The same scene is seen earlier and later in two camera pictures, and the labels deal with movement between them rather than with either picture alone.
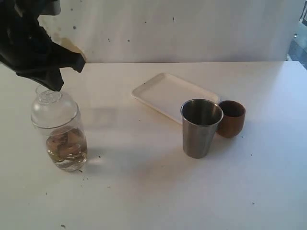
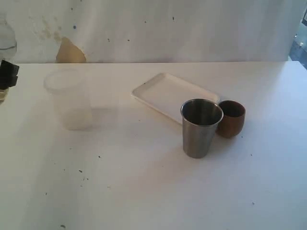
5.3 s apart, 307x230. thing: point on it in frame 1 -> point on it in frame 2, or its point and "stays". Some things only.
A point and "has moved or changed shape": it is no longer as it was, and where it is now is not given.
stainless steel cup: [200, 118] stays
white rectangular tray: [167, 94] stays
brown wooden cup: [234, 113] stays
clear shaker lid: [53, 109] has moved or changed shape
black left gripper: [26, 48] -> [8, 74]
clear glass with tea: [66, 145] -> [9, 55]
